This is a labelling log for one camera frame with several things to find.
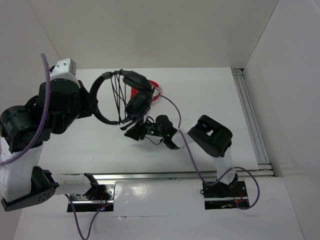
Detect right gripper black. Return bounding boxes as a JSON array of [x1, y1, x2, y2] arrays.
[[124, 115, 166, 141]]

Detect black headset with cable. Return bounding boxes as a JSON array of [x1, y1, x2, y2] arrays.
[[89, 69, 153, 132]]

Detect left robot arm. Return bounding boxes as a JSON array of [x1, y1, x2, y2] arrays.
[[0, 78, 99, 212]]

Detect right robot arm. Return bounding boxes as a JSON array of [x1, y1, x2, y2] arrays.
[[123, 115, 238, 196]]

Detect red headphones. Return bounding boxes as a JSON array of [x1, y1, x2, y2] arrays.
[[130, 80, 162, 103]]

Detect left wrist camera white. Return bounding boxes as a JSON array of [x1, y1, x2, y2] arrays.
[[50, 58, 77, 82]]

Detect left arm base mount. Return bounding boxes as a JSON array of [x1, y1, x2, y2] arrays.
[[68, 173, 116, 213]]

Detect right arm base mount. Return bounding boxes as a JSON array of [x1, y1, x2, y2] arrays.
[[200, 181, 250, 210]]

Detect aluminium rail right side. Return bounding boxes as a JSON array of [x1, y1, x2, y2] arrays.
[[231, 68, 275, 176]]

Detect aluminium rail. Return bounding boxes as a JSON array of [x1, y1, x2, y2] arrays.
[[58, 169, 273, 183], [231, 68, 275, 176]]

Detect aluminium rail front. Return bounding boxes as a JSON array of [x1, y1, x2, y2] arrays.
[[58, 169, 273, 183]]

